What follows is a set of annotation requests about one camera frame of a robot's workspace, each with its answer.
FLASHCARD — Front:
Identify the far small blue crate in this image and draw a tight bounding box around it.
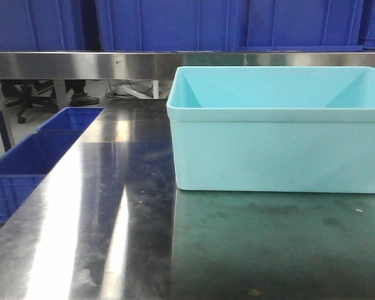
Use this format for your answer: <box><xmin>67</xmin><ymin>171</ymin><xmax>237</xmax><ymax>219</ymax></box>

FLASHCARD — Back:
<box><xmin>37</xmin><ymin>107</ymin><xmax>103</xmax><ymax>134</ymax></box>

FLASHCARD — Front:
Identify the light blue plastic bin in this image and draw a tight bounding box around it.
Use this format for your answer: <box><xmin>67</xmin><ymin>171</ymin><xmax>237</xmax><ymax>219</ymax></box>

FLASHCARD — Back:
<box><xmin>166</xmin><ymin>66</ymin><xmax>375</xmax><ymax>194</ymax></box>

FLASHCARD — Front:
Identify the small blue crate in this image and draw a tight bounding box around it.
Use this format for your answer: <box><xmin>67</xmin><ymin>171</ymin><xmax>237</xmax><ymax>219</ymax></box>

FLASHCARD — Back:
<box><xmin>37</xmin><ymin>107</ymin><xmax>103</xmax><ymax>134</ymax></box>
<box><xmin>0</xmin><ymin>133</ymin><xmax>79</xmax><ymax>224</ymax></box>

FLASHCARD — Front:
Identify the large blue crate centre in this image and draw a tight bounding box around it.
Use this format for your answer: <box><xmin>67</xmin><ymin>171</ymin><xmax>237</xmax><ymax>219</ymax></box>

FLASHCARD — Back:
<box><xmin>96</xmin><ymin>1</ymin><xmax>243</xmax><ymax>52</ymax></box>

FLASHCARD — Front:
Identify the stainless steel shelf rail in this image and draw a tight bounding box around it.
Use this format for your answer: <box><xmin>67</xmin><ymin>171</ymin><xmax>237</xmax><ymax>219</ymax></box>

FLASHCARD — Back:
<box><xmin>0</xmin><ymin>52</ymin><xmax>375</xmax><ymax>80</ymax></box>

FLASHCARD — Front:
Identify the large blue crate left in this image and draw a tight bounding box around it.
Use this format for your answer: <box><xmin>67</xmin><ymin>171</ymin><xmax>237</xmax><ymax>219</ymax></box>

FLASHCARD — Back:
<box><xmin>0</xmin><ymin>0</ymin><xmax>85</xmax><ymax>52</ymax></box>

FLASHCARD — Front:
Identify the black office chair base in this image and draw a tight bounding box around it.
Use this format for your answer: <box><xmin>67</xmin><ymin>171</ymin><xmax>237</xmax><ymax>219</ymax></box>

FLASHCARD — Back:
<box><xmin>0</xmin><ymin>79</ymin><xmax>59</xmax><ymax>124</ymax></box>

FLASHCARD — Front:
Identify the black shoe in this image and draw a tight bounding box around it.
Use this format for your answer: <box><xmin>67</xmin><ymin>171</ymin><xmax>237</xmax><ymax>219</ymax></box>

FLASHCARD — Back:
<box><xmin>69</xmin><ymin>92</ymin><xmax>100</xmax><ymax>107</ymax></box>

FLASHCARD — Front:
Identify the near small blue crate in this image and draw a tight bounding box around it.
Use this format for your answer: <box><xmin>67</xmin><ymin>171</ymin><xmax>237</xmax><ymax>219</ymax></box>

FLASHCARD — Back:
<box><xmin>0</xmin><ymin>133</ymin><xmax>79</xmax><ymax>224</ymax></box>

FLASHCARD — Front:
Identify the large blue crate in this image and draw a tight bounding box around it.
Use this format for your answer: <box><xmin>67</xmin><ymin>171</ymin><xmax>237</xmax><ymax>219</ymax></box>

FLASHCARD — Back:
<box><xmin>237</xmin><ymin>1</ymin><xmax>364</xmax><ymax>52</ymax></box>
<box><xmin>0</xmin><ymin>0</ymin><xmax>85</xmax><ymax>52</ymax></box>
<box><xmin>96</xmin><ymin>1</ymin><xmax>243</xmax><ymax>52</ymax></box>

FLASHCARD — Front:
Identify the large blue crate right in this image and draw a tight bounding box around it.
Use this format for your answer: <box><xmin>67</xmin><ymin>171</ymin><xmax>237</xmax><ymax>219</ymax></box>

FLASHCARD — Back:
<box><xmin>237</xmin><ymin>1</ymin><xmax>364</xmax><ymax>52</ymax></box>

